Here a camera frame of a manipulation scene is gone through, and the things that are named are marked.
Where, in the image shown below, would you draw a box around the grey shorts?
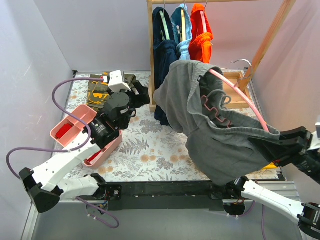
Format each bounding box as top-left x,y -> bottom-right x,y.
154,60 -> 280,186

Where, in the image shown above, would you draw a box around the pink plastic hanger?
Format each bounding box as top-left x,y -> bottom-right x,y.
208,69 -> 269,133

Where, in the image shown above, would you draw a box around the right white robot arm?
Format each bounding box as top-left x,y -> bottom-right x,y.
211,126 -> 320,240

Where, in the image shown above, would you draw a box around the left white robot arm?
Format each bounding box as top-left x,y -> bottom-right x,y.
19,80 -> 150,213

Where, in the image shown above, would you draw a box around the camouflage folded shorts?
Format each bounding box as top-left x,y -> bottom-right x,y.
86,72 -> 138,112

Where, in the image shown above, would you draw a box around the navy blue shorts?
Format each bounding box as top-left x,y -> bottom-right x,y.
152,6 -> 181,126

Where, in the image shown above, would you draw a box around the light blue shorts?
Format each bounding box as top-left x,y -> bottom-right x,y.
170,4 -> 193,60

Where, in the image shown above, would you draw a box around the orange shorts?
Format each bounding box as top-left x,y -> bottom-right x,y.
188,3 -> 214,64

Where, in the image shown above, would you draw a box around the yellow plastic tray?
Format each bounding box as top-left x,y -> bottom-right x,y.
262,162 -> 278,170

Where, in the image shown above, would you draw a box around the red block right compartment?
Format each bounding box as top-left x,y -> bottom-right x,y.
84,150 -> 102,165

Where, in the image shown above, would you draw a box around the red block compartment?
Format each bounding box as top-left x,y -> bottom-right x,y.
55,123 -> 73,139
84,150 -> 102,165

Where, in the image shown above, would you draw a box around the floral table cloth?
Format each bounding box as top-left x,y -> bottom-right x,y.
48,71 -> 262,182

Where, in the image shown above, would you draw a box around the red block left compartment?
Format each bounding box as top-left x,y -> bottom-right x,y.
55,123 -> 73,139

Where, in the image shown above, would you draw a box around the pink divided organizer tray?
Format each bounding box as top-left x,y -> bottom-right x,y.
50,104 -> 123,169

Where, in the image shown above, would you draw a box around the wooden clothes rack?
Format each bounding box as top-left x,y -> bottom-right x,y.
146,0 -> 296,113

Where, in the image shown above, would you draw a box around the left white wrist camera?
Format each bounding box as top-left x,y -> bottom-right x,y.
102,70 -> 131,93

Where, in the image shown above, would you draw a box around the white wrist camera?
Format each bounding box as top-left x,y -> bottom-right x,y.
102,70 -> 131,93
315,121 -> 320,139

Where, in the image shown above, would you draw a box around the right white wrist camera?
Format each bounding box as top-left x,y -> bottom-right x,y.
315,121 -> 320,139

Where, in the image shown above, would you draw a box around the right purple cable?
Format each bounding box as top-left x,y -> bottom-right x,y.
239,199 -> 268,240

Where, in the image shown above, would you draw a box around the purple cable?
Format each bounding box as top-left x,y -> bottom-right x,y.
5,76 -> 121,229
239,199 -> 268,240

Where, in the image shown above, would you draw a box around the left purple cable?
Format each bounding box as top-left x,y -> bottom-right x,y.
5,76 -> 121,229

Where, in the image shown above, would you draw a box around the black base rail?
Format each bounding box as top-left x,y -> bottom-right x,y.
77,181 -> 258,218

